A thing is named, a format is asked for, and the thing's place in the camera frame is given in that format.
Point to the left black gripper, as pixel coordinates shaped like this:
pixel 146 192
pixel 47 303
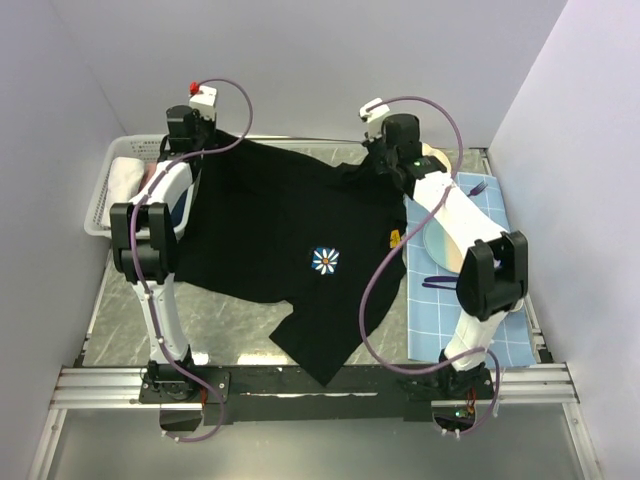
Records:
pixel 211 124

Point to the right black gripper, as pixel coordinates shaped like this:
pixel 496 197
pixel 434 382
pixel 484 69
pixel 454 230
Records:
pixel 371 146

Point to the black daisy t-shirt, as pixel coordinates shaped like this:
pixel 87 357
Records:
pixel 270 225

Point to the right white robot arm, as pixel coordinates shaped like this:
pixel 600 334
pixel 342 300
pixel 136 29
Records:
pixel 493 272

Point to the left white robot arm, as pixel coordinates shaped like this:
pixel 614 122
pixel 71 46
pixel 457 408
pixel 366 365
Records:
pixel 144 242

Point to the white plastic basket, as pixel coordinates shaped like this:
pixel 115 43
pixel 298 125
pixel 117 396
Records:
pixel 145 149

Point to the cream divided dish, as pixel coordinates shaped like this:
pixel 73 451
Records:
pixel 429 151

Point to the pink rolled t-shirt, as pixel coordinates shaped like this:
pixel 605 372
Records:
pixel 148 173

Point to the white rolled t-shirt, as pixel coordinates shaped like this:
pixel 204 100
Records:
pixel 122 184

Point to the navy rolled t-shirt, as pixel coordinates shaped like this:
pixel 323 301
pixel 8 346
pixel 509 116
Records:
pixel 181 210

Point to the purple plastic fork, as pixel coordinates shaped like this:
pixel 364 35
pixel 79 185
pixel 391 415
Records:
pixel 478 189

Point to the cream and blue plate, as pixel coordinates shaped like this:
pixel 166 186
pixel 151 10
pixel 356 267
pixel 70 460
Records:
pixel 441 247

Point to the purple plastic knife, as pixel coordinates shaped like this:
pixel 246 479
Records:
pixel 440 279

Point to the blue grid placemat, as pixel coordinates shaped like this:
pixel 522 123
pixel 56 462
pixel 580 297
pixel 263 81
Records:
pixel 433 313

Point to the blue grey cup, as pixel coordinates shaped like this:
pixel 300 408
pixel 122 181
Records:
pixel 520 305

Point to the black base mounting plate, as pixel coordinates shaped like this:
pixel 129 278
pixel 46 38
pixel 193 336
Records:
pixel 288 393

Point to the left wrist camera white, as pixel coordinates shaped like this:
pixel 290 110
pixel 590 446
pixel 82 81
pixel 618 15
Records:
pixel 203 99

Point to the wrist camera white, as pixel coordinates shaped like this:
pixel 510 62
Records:
pixel 372 115
pixel 203 99

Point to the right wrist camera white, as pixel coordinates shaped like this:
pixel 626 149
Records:
pixel 372 115

